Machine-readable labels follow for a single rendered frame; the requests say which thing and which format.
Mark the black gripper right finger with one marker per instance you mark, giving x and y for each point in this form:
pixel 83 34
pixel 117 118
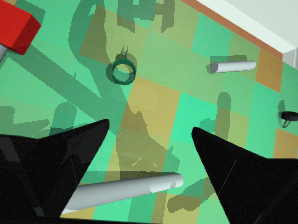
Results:
pixel 248 186

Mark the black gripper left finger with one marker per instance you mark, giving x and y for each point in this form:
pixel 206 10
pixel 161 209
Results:
pixel 50 168

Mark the white cylindrical rod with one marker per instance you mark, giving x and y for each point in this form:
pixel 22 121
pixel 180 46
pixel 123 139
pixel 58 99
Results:
pixel 95 194

